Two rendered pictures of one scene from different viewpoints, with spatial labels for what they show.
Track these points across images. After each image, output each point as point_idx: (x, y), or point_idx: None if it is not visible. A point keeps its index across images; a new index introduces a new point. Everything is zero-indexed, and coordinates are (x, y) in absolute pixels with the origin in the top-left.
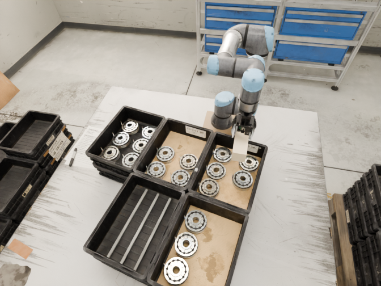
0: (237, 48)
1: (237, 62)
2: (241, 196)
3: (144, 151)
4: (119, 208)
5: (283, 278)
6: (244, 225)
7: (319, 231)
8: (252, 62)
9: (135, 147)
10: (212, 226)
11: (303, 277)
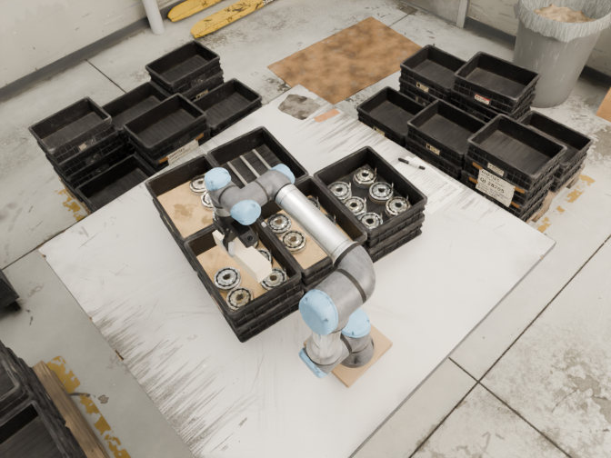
0: (308, 233)
1: (253, 182)
2: (215, 270)
3: (328, 193)
4: (287, 164)
5: (135, 279)
6: (177, 232)
7: (130, 344)
8: (240, 193)
9: (355, 199)
10: None
11: (119, 295)
